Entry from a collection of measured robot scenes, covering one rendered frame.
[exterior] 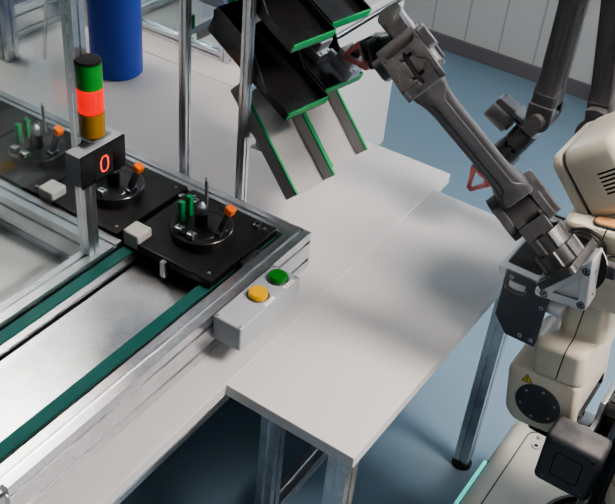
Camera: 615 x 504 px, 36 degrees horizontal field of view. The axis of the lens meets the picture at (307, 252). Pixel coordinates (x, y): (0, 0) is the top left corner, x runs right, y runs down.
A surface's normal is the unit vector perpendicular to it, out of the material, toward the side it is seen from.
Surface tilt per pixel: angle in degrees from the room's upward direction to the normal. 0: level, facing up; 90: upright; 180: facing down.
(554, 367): 90
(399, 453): 0
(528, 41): 90
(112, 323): 0
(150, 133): 0
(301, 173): 45
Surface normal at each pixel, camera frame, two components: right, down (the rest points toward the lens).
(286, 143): 0.57, -0.23
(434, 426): 0.08, -0.79
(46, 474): 0.83, 0.39
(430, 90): 0.15, 0.58
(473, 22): -0.56, 0.47
